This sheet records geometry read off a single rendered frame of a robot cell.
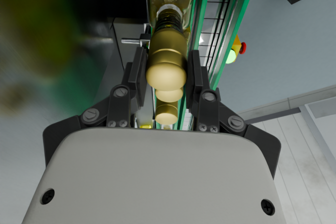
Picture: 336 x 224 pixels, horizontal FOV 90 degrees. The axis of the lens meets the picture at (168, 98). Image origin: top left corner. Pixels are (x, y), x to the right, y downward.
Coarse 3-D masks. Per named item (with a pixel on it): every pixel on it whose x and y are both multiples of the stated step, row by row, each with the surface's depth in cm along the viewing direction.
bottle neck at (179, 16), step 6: (162, 6) 18; (168, 6) 18; (174, 6) 18; (162, 12) 18; (168, 12) 17; (174, 12) 18; (180, 12) 19; (162, 18) 17; (168, 18) 17; (174, 18) 17; (180, 18) 18; (156, 24) 17; (162, 24) 16; (168, 24) 16; (174, 24) 16; (180, 24) 17; (156, 30) 16; (180, 30) 16
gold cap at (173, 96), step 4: (180, 88) 19; (156, 92) 20; (160, 92) 20; (164, 92) 20; (168, 92) 20; (172, 92) 20; (176, 92) 20; (180, 92) 20; (156, 96) 20; (160, 96) 20; (164, 96) 20; (168, 96) 20; (172, 96) 20; (176, 96) 20; (180, 96) 20; (164, 100) 21; (168, 100) 21; (172, 100) 21; (176, 100) 21
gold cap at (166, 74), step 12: (156, 36) 14; (168, 36) 14; (180, 36) 15; (156, 48) 13; (168, 48) 13; (180, 48) 14; (156, 60) 12; (168, 60) 12; (180, 60) 13; (156, 72) 13; (168, 72) 13; (180, 72) 13; (156, 84) 14; (168, 84) 14; (180, 84) 14
